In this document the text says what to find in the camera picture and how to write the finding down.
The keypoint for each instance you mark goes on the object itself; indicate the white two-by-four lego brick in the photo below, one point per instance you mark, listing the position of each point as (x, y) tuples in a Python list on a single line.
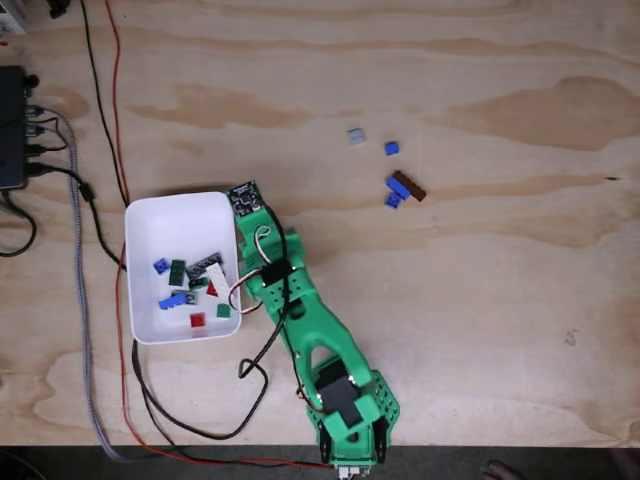
[(217, 276)]

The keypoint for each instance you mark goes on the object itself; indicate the blue two-by-four lego brick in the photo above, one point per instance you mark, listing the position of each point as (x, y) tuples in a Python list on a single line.
[(171, 302)]

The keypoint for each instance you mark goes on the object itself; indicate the grey two-by-four lego brick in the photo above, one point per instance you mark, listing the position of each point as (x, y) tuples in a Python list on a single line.
[(189, 298)]

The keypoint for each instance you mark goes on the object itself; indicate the blue two-by-two lego brick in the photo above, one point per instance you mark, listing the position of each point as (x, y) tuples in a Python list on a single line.
[(160, 265), (392, 148), (392, 200)]

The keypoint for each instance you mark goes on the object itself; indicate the long brown lego brick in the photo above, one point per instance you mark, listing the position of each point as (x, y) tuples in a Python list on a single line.
[(412, 187)]

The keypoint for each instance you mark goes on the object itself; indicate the white power supply box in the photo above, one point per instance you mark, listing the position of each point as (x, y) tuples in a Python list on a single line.
[(10, 17)]

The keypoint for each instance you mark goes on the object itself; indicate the white plastic bin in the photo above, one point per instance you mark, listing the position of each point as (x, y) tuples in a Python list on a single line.
[(165, 220)]

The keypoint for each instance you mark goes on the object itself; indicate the person's foot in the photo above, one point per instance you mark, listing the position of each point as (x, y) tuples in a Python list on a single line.
[(500, 471)]

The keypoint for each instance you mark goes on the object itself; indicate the long dark grey lego brick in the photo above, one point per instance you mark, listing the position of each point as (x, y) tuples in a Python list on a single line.
[(212, 259)]

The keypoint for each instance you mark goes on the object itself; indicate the black usb hub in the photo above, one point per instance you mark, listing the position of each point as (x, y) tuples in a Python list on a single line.
[(11, 130)]

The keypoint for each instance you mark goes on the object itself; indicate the green two-by-two lego brick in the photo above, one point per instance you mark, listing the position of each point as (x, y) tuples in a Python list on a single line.
[(196, 283), (223, 310)]

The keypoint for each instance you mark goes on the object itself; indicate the white connector board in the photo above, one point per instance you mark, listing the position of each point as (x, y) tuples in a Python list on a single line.
[(350, 472)]

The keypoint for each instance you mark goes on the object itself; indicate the red two-by-two lego brick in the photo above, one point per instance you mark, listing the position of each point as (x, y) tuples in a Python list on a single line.
[(198, 320)]

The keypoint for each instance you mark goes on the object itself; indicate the dark green two-by-four lego brick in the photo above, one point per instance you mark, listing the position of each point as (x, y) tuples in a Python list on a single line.
[(176, 272)]

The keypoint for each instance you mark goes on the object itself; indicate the red two-by-four lego brick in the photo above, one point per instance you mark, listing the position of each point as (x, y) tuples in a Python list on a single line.
[(212, 290)]

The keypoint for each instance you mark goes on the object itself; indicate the light grey two-by-two lego brick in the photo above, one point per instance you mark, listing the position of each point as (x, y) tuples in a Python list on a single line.
[(356, 136)]

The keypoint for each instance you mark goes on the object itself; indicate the small black object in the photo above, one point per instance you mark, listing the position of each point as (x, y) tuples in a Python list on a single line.
[(59, 7)]

